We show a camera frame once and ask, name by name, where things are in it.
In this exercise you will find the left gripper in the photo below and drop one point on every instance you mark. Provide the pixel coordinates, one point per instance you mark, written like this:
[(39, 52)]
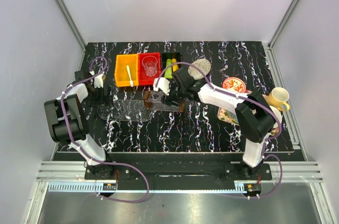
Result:
[(104, 100)]

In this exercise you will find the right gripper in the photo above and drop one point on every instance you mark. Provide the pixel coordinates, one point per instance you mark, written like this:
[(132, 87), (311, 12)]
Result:
[(169, 100)]

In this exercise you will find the clear acrylic toothbrush holder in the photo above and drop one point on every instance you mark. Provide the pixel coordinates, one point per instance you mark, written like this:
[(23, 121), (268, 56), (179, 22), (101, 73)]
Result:
[(154, 101)]

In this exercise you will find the clear plastic cup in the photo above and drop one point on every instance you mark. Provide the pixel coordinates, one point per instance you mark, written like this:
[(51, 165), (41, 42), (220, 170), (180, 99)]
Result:
[(150, 64)]

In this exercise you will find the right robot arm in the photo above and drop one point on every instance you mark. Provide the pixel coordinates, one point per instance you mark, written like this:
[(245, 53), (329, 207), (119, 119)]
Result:
[(208, 93)]

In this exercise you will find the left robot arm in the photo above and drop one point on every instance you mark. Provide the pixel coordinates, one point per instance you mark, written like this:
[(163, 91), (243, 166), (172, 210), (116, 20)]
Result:
[(68, 125)]

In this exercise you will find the clear acrylic oval tray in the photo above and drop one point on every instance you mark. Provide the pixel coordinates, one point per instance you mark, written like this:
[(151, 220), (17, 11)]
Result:
[(125, 110)]

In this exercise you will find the green toothpaste tube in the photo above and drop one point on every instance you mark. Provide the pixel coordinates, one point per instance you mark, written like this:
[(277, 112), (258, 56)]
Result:
[(168, 71)]

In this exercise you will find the white toothbrush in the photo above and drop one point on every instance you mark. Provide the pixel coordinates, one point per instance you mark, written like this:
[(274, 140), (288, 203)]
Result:
[(129, 75)]

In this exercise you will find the yellow toothpaste tube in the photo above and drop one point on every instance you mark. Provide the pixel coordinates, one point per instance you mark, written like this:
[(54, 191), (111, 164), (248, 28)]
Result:
[(174, 64)]

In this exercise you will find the floral rectangular tray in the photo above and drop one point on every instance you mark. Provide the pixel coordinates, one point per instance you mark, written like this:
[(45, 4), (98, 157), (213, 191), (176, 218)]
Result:
[(227, 115)]

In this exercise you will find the orange plastic bin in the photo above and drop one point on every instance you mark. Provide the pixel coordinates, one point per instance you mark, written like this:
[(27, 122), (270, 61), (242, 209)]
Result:
[(120, 73)]

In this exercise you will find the black plastic bin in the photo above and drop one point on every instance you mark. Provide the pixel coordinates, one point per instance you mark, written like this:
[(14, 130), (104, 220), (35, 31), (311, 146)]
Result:
[(170, 55)]

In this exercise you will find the grey speckled soap dish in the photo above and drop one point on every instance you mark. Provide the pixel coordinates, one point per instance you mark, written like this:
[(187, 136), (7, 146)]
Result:
[(199, 68)]

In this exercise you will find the red patterned bowl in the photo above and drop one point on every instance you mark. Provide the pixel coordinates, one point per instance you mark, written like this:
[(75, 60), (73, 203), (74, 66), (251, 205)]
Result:
[(234, 84)]

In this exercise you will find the yellow mug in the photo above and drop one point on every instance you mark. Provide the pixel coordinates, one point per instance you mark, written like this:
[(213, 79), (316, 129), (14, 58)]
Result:
[(278, 98)]

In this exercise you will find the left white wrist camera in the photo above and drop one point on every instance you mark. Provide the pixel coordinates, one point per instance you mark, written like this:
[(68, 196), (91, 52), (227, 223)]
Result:
[(98, 81)]

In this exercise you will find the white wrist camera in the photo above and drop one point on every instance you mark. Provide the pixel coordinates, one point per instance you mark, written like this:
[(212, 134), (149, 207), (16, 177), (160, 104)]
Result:
[(98, 81), (162, 84)]

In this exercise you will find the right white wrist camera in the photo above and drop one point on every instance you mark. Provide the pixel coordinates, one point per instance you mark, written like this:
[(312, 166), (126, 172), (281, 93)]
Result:
[(162, 84)]

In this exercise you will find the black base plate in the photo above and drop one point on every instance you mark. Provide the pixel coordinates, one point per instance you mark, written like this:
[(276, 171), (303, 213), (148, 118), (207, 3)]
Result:
[(225, 166)]

